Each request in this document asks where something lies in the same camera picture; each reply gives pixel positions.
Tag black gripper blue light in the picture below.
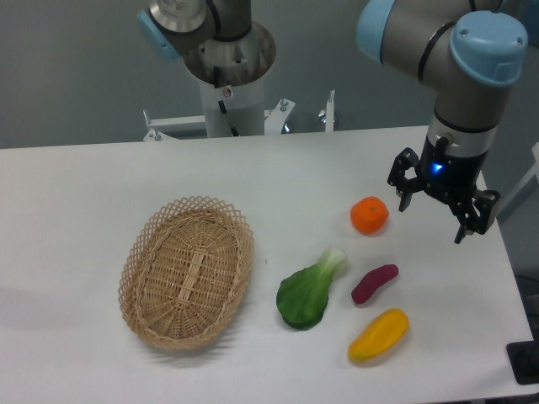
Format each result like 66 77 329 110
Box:
387 137 501 244

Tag purple sweet potato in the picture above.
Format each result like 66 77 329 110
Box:
350 263 399 305

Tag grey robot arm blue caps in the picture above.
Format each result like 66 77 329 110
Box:
137 1 528 240

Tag orange tangerine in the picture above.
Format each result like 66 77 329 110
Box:
350 196 389 235

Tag yellow mango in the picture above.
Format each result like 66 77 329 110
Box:
347 308 409 363

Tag green bok choy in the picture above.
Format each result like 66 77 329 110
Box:
275 247 348 331

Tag black device at table edge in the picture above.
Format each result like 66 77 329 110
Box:
506 341 538 385

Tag oval wicker basket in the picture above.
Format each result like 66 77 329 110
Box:
119 196 254 351

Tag white frame at right edge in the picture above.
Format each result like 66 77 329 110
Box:
497 143 539 226

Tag white metal base frame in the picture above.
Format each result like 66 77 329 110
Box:
143 89 338 141

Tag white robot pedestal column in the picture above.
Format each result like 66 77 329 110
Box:
184 22 276 138

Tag black cable on pedestal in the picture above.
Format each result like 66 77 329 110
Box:
212 66 240 137

